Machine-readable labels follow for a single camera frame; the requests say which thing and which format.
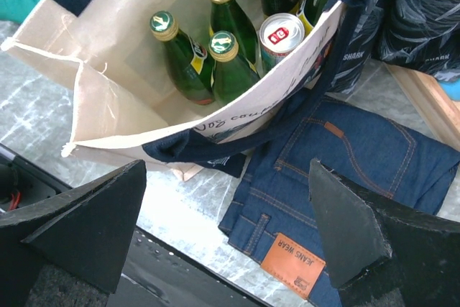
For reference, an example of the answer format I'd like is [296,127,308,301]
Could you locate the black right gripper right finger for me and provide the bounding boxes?
[309,159,459,306]

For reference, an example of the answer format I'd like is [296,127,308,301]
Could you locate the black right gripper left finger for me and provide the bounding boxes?
[1,160,147,306]

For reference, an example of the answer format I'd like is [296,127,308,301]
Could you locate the beige canvas tote bag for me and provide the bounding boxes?
[1,0,368,180]

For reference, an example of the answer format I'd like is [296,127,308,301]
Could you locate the black base bar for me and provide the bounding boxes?
[1,147,263,306]

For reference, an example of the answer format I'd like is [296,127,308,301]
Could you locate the folded blue jeans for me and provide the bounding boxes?
[219,97,459,306]

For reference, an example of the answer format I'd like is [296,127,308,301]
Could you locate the wooden clothes rack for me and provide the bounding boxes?
[385,63,459,150]

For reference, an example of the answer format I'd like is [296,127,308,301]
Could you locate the teal garment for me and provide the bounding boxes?
[439,81,460,101]

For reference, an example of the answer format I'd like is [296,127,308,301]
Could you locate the dark patterned shirt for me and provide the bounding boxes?
[326,0,459,93]

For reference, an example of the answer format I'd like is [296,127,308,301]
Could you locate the silver can red tab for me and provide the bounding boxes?
[259,13,305,74]

